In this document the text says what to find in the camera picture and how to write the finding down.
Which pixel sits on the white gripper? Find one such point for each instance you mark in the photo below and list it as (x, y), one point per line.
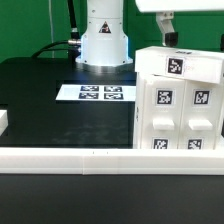
(164, 19)

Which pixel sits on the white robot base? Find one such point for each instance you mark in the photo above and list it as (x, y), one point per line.
(104, 45)

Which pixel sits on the white cabinet body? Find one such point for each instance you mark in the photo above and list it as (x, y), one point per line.
(139, 110)

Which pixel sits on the small white block left edge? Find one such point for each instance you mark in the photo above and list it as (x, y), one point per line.
(3, 121)

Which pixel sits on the white cabinet door panel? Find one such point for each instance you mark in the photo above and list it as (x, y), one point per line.
(162, 112)

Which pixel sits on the white cabinet top block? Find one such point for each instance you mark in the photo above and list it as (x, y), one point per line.
(194, 65)

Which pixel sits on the white obstacle frame wall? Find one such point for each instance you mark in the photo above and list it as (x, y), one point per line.
(112, 161)

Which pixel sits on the white fiducial marker sheet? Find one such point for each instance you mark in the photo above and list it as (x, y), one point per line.
(109, 93)

